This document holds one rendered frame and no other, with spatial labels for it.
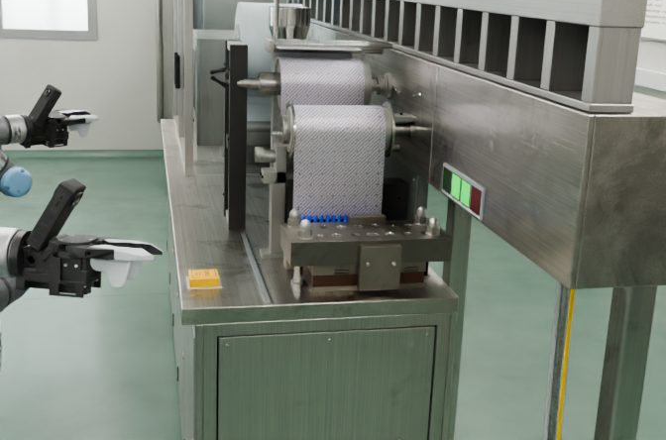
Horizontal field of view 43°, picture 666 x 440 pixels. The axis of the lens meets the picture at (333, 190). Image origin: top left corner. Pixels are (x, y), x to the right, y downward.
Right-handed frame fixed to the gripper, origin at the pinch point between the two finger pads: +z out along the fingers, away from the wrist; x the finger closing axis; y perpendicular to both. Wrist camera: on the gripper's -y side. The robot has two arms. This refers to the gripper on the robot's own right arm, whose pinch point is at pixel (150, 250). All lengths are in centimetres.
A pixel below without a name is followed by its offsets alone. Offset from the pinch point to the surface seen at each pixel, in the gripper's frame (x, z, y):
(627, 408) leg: -40, 81, 31
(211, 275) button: -78, -9, 21
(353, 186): -97, 22, -1
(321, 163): -94, 14, -7
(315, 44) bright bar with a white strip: -119, 8, -38
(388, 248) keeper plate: -79, 33, 11
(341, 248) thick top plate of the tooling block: -78, 22, 12
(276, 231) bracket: -101, 2, 13
